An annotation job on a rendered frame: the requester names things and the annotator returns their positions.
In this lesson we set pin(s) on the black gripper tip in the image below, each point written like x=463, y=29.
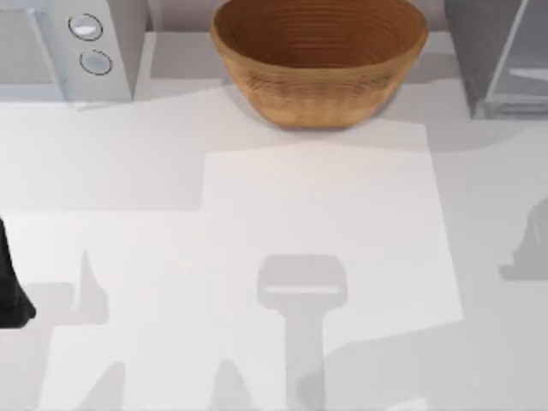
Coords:
x=10, y=295

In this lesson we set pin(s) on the microwave knob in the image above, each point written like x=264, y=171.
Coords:
x=85, y=26
x=96, y=61

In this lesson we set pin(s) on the pale microwave oven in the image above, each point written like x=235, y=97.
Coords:
x=47, y=55

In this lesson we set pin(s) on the brown woven basket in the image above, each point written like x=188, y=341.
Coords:
x=319, y=81

